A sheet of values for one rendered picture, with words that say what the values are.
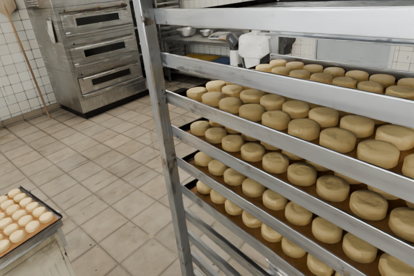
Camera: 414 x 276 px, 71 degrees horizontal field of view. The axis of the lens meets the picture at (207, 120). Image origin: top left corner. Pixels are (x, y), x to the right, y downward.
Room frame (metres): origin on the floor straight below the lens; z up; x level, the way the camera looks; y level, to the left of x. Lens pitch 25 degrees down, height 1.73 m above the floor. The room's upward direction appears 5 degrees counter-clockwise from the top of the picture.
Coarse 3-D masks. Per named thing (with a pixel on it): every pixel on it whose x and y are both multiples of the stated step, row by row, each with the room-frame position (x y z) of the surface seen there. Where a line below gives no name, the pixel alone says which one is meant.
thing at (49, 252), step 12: (48, 240) 0.91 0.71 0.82; (60, 240) 0.95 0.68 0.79; (24, 252) 0.85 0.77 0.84; (36, 252) 0.87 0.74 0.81; (48, 252) 0.90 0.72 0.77; (60, 252) 0.93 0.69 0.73; (12, 264) 0.81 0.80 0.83; (24, 264) 0.83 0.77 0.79; (36, 264) 0.86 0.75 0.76; (48, 264) 0.88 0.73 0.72; (60, 264) 0.92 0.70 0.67
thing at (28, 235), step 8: (0, 208) 1.05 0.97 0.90; (24, 208) 1.04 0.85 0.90; (8, 216) 0.99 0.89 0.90; (32, 216) 0.98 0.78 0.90; (40, 224) 0.93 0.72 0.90; (48, 224) 0.92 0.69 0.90; (0, 232) 0.90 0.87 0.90; (32, 232) 0.88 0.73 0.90; (24, 240) 0.85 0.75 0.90; (8, 248) 0.81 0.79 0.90; (0, 256) 0.78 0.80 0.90
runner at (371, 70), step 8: (272, 56) 0.92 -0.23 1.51; (280, 56) 0.89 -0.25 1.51; (288, 56) 0.87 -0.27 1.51; (304, 64) 0.83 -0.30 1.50; (320, 64) 0.79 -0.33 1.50; (328, 64) 0.77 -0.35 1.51; (336, 64) 0.75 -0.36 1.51; (344, 64) 0.74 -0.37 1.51; (352, 64) 0.72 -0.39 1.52; (344, 72) 0.73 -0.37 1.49; (368, 72) 0.69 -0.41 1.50; (376, 72) 0.67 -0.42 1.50; (384, 72) 0.66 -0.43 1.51; (392, 72) 0.65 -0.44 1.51; (400, 72) 0.63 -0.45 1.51; (408, 72) 0.62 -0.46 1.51
